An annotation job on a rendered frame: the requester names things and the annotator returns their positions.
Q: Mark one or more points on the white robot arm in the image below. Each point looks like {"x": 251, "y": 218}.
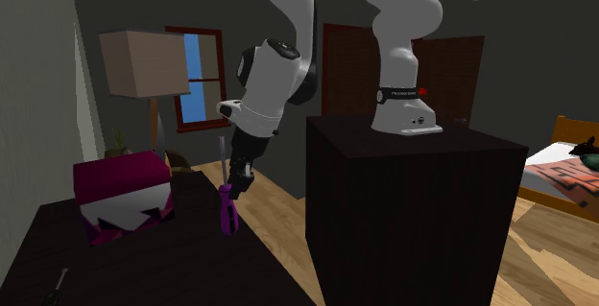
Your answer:
{"x": 273, "y": 85}

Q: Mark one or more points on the brown wooden door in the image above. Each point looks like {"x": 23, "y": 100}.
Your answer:
{"x": 351, "y": 71}

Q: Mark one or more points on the dark table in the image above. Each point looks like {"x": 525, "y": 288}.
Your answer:
{"x": 164, "y": 267}

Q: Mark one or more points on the floor lamp with beige shade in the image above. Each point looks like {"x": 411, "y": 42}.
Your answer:
{"x": 142, "y": 64}

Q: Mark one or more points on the purple screwdriver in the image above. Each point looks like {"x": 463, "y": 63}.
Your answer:
{"x": 229, "y": 211}

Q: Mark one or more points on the small potted plant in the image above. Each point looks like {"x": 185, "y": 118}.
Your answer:
{"x": 118, "y": 145}

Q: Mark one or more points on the dark robot stand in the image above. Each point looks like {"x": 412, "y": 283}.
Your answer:
{"x": 402, "y": 211}

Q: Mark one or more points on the dark green screwdriver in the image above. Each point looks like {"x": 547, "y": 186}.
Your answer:
{"x": 57, "y": 288}

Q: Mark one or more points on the wooden bed with patterned blanket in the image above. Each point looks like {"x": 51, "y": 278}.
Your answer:
{"x": 557, "y": 174}

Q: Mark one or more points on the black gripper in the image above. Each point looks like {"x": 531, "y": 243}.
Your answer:
{"x": 248, "y": 148}

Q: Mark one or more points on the magenta and white box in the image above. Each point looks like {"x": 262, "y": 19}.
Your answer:
{"x": 121, "y": 188}

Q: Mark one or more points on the red framed window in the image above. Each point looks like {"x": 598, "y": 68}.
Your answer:
{"x": 199, "y": 94}

